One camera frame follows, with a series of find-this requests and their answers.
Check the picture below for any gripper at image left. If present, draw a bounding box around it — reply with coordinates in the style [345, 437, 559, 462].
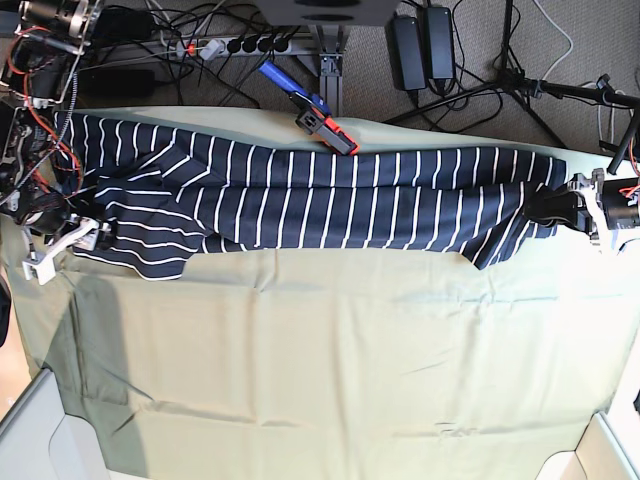
[9, 187, 117, 250]

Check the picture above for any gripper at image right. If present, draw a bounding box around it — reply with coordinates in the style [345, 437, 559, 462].
[522, 169, 640, 254]

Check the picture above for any navy white striped T-shirt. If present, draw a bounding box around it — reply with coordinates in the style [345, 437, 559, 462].
[64, 114, 567, 280]

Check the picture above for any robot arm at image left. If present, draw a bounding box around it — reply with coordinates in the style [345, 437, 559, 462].
[1, 1, 115, 250]

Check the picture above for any black tripod stand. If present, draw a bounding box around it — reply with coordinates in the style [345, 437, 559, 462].
[386, 1, 639, 172]

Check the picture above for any black flat box on floor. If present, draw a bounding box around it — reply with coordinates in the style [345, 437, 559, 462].
[79, 69, 156, 97]

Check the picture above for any grey plastic bin left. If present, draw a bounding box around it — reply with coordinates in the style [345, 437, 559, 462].
[1, 369, 110, 479]

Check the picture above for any black power adapter left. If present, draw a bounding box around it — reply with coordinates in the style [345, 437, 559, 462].
[385, 15, 426, 92]

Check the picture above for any black power adapter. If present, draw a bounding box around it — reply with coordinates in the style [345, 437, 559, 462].
[423, 6, 455, 80]
[385, 15, 426, 92]

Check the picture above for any white power strip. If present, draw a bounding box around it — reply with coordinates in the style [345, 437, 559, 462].
[171, 34, 294, 61]

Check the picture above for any black power adapter right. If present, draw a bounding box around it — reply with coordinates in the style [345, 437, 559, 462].
[423, 6, 455, 80]

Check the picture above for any light green table cloth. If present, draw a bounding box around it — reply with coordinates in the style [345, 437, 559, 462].
[0, 102, 640, 480]

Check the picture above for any blue orange bar clamp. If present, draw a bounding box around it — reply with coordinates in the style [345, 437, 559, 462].
[259, 60, 359, 155]

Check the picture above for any beige plastic bin right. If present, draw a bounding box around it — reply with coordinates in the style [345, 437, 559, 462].
[536, 409, 639, 480]

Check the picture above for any grey box at top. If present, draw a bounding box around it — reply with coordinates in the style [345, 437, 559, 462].
[254, 0, 401, 26]

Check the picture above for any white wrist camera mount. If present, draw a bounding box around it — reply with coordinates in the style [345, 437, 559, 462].
[22, 214, 102, 285]
[564, 169, 636, 255]

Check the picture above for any white cable on floor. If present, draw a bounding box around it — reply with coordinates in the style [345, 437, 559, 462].
[529, 0, 576, 81]

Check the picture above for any aluminium frame post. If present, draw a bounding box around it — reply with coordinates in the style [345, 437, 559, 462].
[309, 25, 351, 117]

